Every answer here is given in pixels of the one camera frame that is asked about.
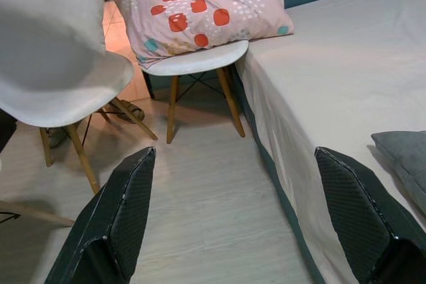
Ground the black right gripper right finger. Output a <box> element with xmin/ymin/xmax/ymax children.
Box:
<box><xmin>314</xmin><ymin>146</ymin><xmax>426</xmax><ymax>284</ymax></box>

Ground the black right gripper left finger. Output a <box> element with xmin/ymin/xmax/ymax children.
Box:
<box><xmin>44</xmin><ymin>146</ymin><xmax>157</xmax><ymax>284</ymax></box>

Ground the grey pillow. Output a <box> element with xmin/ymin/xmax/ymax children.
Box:
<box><xmin>371</xmin><ymin>130</ymin><xmax>426</xmax><ymax>217</ymax></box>

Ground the white chair with wooden legs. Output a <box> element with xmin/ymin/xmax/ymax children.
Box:
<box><xmin>140</xmin><ymin>0</ymin><xmax>250</xmax><ymax>144</ymax></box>
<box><xmin>0</xmin><ymin>0</ymin><xmax>158</xmax><ymax>228</ymax></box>

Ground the pink pillow with red spots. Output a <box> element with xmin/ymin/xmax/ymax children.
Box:
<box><xmin>112</xmin><ymin>0</ymin><xmax>295</xmax><ymax>64</ymax></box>

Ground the brown sandal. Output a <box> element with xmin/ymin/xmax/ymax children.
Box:
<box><xmin>103</xmin><ymin>99</ymin><xmax>146</xmax><ymax>125</ymax></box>

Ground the bed with white sheet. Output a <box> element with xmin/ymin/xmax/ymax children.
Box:
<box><xmin>232</xmin><ymin>0</ymin><xmax>426</xmax><ymax>284</ymax></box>

